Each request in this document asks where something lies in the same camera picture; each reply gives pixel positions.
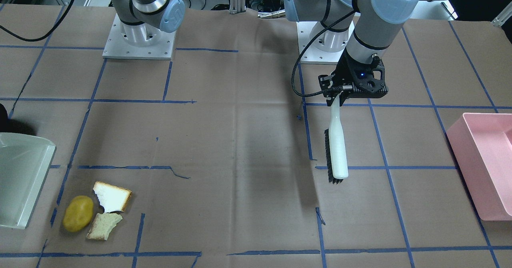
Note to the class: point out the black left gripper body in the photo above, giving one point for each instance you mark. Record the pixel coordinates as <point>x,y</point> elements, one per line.
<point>344,71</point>

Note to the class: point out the white hand brush black bristles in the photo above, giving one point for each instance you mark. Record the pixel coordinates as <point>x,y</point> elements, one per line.
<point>336,154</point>

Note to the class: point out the white bread slice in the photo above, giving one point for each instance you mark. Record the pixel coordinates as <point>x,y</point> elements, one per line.
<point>112,198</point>

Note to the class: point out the brown bread slice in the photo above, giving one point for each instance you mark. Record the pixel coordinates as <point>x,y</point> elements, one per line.
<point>102,225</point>

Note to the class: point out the yellow potato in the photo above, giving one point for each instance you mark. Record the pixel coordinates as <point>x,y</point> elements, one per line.
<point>78,214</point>

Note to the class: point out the pale green plastic dustpan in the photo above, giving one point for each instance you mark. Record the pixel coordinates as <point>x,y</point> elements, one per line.
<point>24,164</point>

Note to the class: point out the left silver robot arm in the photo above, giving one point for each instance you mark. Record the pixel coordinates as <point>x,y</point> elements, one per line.
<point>379,22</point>

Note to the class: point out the pink plastic bin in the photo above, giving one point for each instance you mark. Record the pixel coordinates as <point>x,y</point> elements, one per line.
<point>481,143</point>

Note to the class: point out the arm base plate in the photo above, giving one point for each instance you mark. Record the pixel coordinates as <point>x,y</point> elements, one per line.
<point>327,49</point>
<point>141,42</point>

